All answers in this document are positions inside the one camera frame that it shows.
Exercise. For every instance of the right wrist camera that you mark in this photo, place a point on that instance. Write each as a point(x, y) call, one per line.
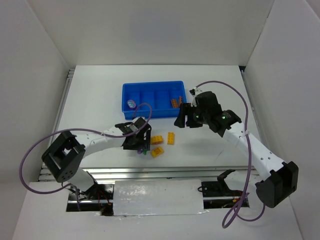
point(194, 92)

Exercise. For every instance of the yellow lego brick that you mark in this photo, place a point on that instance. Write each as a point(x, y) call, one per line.
point(156, 140)
point(157, 152)

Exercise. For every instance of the blue divided plastic bin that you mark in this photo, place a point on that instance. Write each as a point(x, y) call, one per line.
point(157, 94)

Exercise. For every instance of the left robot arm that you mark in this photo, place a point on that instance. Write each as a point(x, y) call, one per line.
point(64, 156)

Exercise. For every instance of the purple flower lego piece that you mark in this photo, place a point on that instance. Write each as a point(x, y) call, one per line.
point(131, 104)

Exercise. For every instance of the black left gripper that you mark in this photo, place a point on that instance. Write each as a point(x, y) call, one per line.
point(139, 141)

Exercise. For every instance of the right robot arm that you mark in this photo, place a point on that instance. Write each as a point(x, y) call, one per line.
point(279, 179)

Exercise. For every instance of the yellow lego brick upper left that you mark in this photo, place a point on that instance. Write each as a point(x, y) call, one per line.
point(156, 140)

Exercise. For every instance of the brown lego plate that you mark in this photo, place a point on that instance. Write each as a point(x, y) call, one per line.
point(180, 101)
point(174, 103)

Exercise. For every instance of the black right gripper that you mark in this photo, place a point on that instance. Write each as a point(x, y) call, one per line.
point(188, 115)

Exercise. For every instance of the yellow lego plate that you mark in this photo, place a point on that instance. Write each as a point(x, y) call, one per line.
point(170, 138)

